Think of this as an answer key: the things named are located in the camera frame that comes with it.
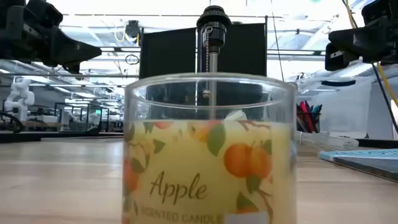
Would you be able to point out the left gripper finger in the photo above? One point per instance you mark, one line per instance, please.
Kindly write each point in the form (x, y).
(71, 68)
(71, 49)

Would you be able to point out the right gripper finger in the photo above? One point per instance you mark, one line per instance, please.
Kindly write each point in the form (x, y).
(360, 39)
(337, 59)

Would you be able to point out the lamp with wooden base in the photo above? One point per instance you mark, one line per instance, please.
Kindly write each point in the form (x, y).
(214, 28)

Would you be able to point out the clear plastic storage bin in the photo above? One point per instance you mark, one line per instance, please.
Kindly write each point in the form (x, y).
(342, 109)

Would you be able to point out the blue pen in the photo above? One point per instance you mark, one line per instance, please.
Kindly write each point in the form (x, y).
(316, 109)

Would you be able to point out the white humanoid robot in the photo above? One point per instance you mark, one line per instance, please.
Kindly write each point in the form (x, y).
(20, 96)

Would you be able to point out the red pen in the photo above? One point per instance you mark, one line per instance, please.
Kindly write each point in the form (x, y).
(304, 112)

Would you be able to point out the black pen cup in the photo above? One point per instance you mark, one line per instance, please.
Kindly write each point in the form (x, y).
(308, 124)

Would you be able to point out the black flat panel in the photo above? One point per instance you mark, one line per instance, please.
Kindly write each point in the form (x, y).
(168, 53)

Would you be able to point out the Yellowstone waterfall booklet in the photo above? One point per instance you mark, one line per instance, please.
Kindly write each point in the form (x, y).
(363, 158)

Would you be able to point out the black mounted camera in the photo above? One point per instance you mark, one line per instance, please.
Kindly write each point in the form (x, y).
(133, 28)

